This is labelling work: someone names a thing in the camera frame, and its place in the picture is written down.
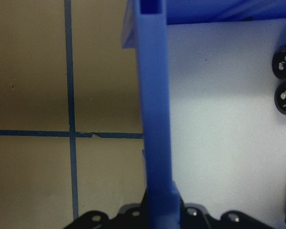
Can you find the black cylindrical capacitor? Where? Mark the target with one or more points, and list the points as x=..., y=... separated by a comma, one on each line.
x=282, y=65
x=284, y=99

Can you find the blue plastic storage bin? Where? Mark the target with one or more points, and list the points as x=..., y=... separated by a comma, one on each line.
x=155, y=95

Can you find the white foam liner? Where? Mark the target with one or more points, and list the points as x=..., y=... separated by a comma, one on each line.
x=217, y=119

